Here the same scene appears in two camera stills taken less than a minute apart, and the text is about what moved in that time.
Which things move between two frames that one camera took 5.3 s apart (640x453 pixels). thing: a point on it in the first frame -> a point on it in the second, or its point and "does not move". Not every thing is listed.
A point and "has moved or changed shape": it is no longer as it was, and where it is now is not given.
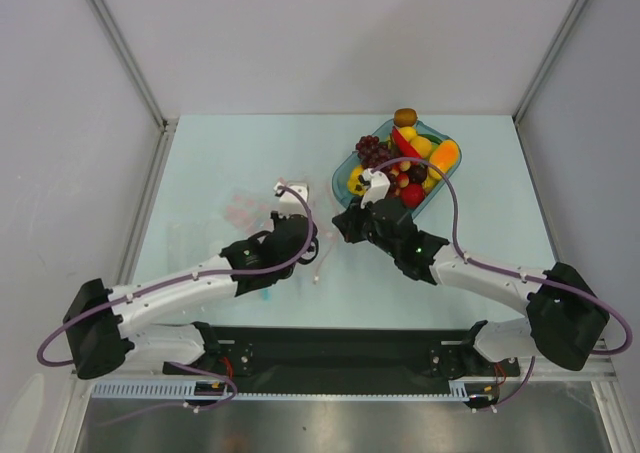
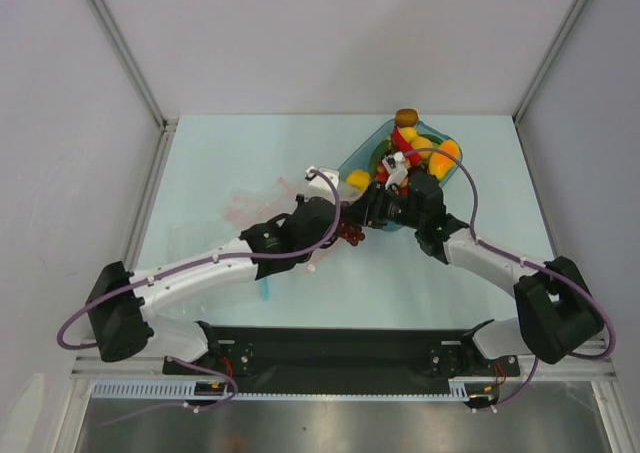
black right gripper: x=357 y=223 -> x=373 y=205
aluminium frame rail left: x=166 y=124 does not move
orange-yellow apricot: x=422 y=145 does not move
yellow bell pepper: x=353 y=182 does not move
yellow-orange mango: x=444 y=155 does not move
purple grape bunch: x=371 y=151 has moved or changed shape
